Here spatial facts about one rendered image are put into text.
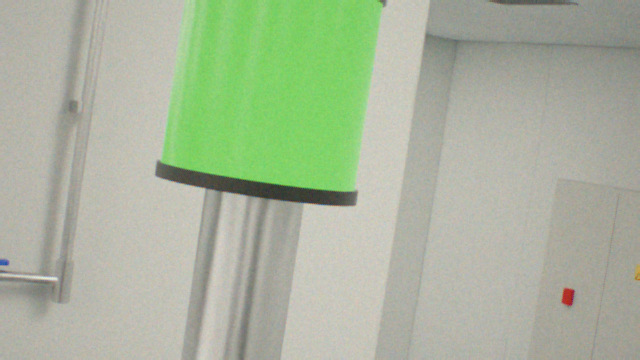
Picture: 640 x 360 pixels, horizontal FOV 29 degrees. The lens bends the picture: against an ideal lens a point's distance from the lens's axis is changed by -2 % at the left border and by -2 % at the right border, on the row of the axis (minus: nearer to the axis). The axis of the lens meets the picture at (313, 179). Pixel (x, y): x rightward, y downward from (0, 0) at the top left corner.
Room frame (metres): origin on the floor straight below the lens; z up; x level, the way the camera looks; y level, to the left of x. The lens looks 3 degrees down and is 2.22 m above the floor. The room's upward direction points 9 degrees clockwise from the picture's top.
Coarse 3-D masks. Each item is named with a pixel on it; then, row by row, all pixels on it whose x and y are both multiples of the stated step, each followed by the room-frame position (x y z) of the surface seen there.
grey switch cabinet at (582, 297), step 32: (576, 192) 7.65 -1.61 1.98; (608, 192) 7.39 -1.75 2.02; (576, 224) 7.61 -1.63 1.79; (608, 224) 7.35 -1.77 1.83; (576, 256) 7.57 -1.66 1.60; (608, 256) 7.31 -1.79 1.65; (544, 288) 7.79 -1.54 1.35; (576, 288) 7.52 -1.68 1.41; (608, 288) 7.27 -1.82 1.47; (544, 320) 7.75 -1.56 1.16; (576, 320) 7.48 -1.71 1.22; (608, 320) 7.23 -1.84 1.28; (544, 352) 7.70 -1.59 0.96; (576, 352) 7.43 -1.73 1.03; (608, 352) 7.19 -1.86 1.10
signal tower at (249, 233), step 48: (384, 0) 0.31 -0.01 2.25; (240, 192) 0.29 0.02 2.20; (288, 192) 0.29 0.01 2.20; (336, 192) 0.30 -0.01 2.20; (240, 240) 0.30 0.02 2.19; (288, 240) 0.31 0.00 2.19; (192, 288) 0.31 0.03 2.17; (240, 288) 0.30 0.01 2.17; (288, 288) 0.31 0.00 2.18; (192, 336) 0.31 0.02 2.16; (240, 336) 0.30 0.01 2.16
